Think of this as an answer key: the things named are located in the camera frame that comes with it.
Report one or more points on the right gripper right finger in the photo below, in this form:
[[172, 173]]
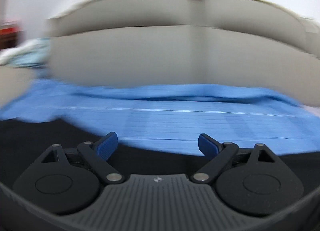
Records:
[[208, 146]]

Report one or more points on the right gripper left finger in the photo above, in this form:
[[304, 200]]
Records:
[[106, 146]]

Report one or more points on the blue plaid cloth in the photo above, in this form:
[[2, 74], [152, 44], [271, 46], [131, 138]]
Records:
[[171, 117]]

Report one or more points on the beige sofa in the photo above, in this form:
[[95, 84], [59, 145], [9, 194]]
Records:
[[128, 43]]

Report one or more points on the light blue garment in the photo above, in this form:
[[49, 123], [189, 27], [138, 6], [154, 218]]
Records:
[[31, 53]]

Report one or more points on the wooden furniture at left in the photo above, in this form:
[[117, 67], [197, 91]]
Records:
[[9, 31]]

